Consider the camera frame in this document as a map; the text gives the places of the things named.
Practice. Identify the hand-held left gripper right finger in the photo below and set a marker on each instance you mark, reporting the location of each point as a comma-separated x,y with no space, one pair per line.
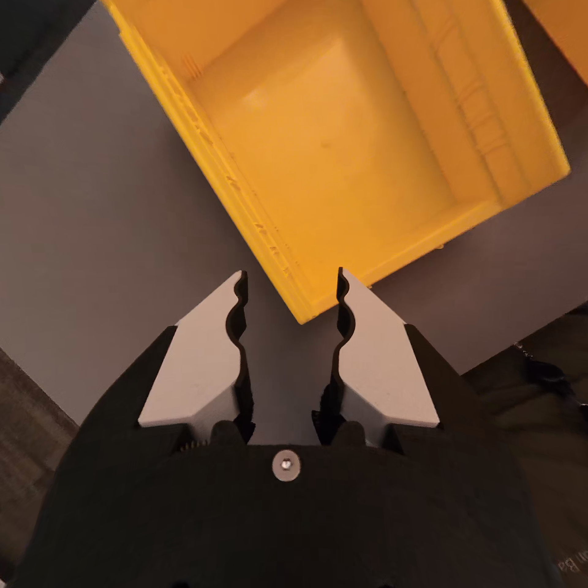
381,367

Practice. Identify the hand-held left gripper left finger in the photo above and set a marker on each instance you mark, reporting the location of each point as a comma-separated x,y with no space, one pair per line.
197,367

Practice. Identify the yellow plastic bin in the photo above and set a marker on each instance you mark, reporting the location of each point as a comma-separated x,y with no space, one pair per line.
344,138
569,27

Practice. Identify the black desk mat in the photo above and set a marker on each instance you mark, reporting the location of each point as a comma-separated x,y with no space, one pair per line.
558,92
32,41

